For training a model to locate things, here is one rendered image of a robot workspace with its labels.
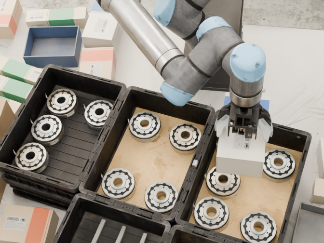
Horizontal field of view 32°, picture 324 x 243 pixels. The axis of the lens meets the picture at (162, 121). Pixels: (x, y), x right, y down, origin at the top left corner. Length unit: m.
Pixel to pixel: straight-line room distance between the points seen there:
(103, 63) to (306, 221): 0.91
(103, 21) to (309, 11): 1.44
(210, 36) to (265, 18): 1.98
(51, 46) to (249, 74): 1.24
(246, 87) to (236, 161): 0.27
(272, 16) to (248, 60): 2.07
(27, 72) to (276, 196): 1.03
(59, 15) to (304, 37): 0.96
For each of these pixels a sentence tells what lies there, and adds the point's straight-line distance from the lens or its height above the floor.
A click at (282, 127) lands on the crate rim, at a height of 0.93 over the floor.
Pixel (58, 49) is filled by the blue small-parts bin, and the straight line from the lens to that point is 2.30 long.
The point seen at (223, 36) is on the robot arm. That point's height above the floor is 1.44.
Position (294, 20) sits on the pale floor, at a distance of 3.27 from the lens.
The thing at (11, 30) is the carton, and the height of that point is 0.74.
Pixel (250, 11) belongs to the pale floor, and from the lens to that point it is 3.29.
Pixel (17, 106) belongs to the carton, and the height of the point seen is 0.76.
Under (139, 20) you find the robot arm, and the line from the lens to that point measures 1.41.
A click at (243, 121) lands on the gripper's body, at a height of 1.27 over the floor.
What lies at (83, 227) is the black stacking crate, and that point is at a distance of 1.75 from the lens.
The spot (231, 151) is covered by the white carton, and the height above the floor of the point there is 1.13.
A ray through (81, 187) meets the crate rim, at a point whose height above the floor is 0.93.
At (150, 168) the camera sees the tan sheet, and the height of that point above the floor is 0.83.
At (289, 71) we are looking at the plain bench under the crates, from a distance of 2.16.
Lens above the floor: 2.42
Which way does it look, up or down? 58 degrees down
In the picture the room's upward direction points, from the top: 9 degrees counter-clockwise
